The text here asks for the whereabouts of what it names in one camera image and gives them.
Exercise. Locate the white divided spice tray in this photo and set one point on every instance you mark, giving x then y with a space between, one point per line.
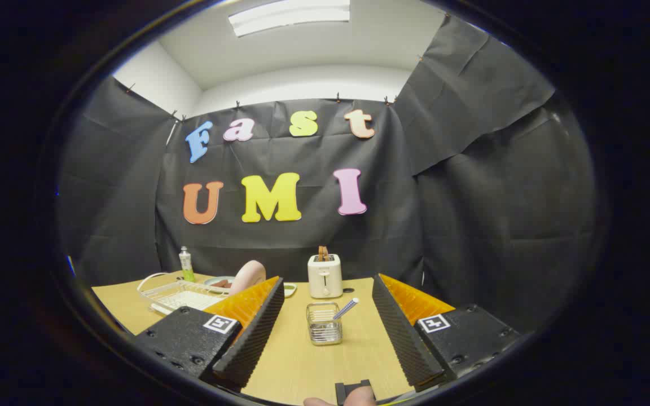
289 290

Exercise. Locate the light green plate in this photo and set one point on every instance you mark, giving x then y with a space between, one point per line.
212 278

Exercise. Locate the pink plate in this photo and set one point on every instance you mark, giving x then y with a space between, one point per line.
249 275

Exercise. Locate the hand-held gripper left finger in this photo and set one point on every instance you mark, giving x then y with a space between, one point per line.
254 338

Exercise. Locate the white toaster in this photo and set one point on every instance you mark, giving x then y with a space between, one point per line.
325 279

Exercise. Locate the brown meat patty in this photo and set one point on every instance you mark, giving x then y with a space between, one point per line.
221 283

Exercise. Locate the clear bottle with green liquid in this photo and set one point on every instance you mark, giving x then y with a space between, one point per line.
185 262

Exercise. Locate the ceiling light panel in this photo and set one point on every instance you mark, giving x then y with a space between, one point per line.
291 16

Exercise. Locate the white dish rack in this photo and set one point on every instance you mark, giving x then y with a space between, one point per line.
189 299

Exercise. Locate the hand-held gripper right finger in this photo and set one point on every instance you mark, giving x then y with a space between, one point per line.
404 338

